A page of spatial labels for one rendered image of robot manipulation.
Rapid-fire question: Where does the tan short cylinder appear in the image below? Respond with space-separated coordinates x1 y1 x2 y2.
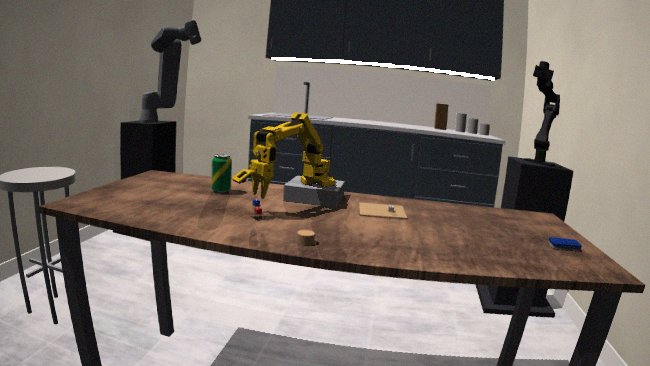
297 230 315 246

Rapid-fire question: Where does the green soda can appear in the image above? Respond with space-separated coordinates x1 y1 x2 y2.
212 154 232 194

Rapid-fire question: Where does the tan flat mat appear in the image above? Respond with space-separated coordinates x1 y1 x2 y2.
359 202 408 219

